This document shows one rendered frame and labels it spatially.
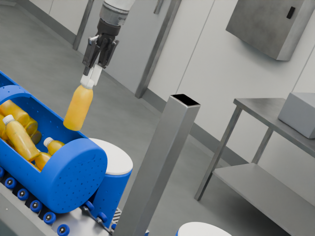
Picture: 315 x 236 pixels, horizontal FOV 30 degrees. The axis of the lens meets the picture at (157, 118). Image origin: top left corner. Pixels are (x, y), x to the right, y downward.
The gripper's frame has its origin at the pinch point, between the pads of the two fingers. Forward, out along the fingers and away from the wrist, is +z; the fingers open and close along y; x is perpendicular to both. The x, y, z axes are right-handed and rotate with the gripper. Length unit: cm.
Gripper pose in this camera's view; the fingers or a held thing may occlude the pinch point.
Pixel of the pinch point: (91, 75)
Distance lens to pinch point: 203.9
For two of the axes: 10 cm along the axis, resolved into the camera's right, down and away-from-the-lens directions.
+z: -3.6, 8.6, 3.7
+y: 6.0, -0.9, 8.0
